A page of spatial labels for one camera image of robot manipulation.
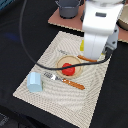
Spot red tomato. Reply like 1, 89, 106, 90
62, 63, 75, 76

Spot light blue cup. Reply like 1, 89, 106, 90
27, 72, 42, 92

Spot yellow butter box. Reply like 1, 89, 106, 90
80, 40, 84, 51

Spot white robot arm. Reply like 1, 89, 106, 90
82, 0, 124, 60

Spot round wooden plate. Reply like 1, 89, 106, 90
56, 55, 82, 79

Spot brown stove board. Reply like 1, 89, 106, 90
48, 5, 128, 43

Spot tall grey pot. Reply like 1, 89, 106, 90
55, 0, 83, 19

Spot cream bowl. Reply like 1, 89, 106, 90
118, 14, 128, 31

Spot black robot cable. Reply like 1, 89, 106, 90
18, 0, 113, 71

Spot knife with wooden handle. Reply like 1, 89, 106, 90
59, 50, 91, 64

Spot fork with wooden handle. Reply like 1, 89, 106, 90
44, 72, 85, 90

